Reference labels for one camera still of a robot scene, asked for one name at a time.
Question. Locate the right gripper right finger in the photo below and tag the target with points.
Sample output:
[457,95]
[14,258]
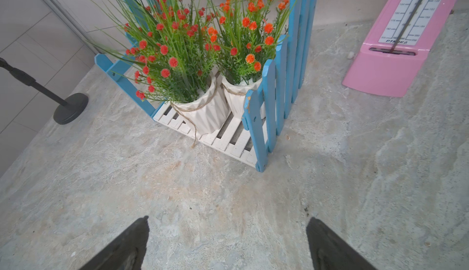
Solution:
[330,252]

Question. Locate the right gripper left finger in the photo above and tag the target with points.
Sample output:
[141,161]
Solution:
[126,252]

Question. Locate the red flower pot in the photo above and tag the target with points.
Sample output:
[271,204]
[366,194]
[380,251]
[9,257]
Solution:
[170,58]
[245,37]

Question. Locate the blue white two-tier rack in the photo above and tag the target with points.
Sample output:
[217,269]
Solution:
[251,138]

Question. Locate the glitter tube on black stand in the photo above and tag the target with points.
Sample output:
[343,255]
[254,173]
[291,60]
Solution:
[68,110]

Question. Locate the pink metronome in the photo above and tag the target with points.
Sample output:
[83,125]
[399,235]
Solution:
[397,46]

